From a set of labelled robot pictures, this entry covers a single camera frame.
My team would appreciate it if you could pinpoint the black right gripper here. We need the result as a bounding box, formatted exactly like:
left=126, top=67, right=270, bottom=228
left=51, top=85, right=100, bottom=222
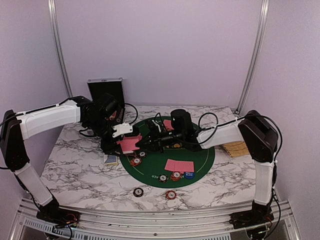
left=136, top=126, right=185, bottom=154

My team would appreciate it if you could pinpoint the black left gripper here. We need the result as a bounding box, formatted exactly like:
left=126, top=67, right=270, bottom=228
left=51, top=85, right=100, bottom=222
left=85, top=116, right=123, bottom=157

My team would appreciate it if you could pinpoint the right aluminium frame post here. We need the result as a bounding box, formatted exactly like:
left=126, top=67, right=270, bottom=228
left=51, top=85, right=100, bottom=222
left=234, top=0, right=270, bottom=114

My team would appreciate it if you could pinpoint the front aluminium rail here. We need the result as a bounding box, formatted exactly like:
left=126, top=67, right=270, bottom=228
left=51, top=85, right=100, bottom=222
left=7, top=199, right=301, bottom=240

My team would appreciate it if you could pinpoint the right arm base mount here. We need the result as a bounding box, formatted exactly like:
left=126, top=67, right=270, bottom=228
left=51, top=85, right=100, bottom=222
left=229, top=210, right=275, bottom=229

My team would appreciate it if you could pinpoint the blue gold card box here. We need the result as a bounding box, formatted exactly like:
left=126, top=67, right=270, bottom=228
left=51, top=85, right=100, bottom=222
left=103, top=154, right=119, bottom=167

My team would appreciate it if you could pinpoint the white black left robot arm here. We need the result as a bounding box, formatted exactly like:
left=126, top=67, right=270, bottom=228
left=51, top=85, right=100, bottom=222
left=0, top=94, right=133, bottom=223

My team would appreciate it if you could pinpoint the red playing card deck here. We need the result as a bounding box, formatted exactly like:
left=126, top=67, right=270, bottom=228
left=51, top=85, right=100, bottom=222
left=117, top=135, right=142, bottom=154

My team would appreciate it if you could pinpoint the woven bamboo tray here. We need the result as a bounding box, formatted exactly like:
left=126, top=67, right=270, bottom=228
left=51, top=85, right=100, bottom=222
left=222, top=141, right=250, bottom=158

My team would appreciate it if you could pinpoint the round green poker mat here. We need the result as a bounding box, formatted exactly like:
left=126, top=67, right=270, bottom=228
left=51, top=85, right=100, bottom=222
left=118, top=116, right=216, bottom=189

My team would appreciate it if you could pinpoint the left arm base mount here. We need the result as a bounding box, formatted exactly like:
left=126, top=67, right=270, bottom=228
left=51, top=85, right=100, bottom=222
left=36, top=207, right=80, bottom=228

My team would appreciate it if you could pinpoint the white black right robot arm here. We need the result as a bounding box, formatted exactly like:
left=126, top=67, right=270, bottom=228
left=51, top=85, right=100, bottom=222
left=136, top=109, right=282, bottom=224

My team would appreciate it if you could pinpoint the red beige 5 chip stack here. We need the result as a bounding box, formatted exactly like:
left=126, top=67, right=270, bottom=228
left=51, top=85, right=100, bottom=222
left=165, top=190, right=177, bottom=200

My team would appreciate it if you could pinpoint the blue small blind button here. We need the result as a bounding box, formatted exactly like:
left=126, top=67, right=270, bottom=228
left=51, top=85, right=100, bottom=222
left=183, top=172, right=196, bottom=180

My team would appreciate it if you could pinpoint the aluminium poker chip case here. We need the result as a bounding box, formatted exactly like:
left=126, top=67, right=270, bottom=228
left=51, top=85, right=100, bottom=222
left=87, top=77, right=125, bottom=123

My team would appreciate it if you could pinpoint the left aluminium frame post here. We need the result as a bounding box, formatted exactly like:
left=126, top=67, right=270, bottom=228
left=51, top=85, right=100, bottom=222
left=47, top=0, right=74, bottom=98

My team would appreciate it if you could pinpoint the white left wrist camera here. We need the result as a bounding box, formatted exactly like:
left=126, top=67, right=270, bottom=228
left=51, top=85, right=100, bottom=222
left=112, top=123, right=133, bottom=138

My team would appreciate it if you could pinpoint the red card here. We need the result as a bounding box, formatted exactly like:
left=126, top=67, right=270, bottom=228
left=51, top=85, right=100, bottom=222
left=179, top=161, right=195, bottom=172
left=165, top=125, right=173, bottom=132
left=163, top=119, right=173, bottom=128
left=164, top=159, right=184, bottom=172

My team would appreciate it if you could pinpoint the black orange 100 chip stack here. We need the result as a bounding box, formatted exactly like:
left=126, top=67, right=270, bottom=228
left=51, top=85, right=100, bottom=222
left=133, top=187, right=144, bottom=198

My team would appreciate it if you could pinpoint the aluminium frame post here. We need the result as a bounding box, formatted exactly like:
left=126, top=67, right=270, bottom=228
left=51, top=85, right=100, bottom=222
left=47, top=0, right=74, bottom=98
left=234, top=0, right=270, bottom=114

